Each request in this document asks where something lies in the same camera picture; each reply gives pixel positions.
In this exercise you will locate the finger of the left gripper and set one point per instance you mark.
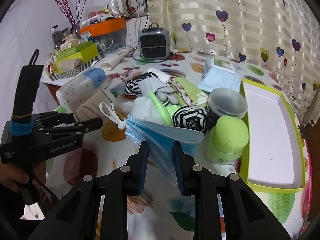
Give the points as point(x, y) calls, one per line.
point(78, 128)
point(53, 120)

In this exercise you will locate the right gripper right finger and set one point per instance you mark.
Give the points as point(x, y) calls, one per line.
point(195, 180)

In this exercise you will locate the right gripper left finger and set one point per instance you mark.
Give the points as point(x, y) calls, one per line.
point(127, 180)

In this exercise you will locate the white red-striped towel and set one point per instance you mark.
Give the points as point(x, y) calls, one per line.
point(90, 109)

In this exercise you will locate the blue face masks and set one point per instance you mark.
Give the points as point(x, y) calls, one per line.
point(160, 138)

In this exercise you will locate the black white striped sock roll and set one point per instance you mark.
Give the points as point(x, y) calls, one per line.
point(190, 117)

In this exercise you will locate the left hand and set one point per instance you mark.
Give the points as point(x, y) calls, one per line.
point(11, 175)

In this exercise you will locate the green plastic jar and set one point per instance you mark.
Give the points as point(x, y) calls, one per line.
point(227, 139)

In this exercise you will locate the green cardboard box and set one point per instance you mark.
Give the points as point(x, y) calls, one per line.
point(85, 52)

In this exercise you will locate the black white striped sock far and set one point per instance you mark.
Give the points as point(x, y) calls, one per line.
point(132, 87)

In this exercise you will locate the rolled white paper tube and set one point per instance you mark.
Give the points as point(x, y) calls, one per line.
point(112, 60)

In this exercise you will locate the light green thin cloth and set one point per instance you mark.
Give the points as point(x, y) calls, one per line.
point(166, 112)

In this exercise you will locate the grey folded sock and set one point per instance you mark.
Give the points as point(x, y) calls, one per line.
point(163, 92)

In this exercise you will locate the green white box tray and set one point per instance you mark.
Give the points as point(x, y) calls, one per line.
point(273, 160)

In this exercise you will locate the clear plastic lidded jar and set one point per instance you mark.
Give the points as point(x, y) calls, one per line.
point(224, 102)

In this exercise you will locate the green patterned cloth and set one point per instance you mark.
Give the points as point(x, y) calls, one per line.
point(187, 93)

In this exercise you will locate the orange lidded storage box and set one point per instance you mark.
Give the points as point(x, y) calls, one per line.
point(108, 35)

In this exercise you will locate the wet wipes pack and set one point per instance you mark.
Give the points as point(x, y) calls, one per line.
point(219, 73)

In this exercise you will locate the grey portable space heater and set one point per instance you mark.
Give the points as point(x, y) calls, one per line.
point(154, 42)

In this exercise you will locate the purple dried flower branches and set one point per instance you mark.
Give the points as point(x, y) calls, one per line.
point(72, 10)

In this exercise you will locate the heart patterned curtain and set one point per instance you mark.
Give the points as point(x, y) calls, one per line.
point(279, 35)

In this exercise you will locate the black wrist strap handle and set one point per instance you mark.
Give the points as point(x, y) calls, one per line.
point(21, 122)

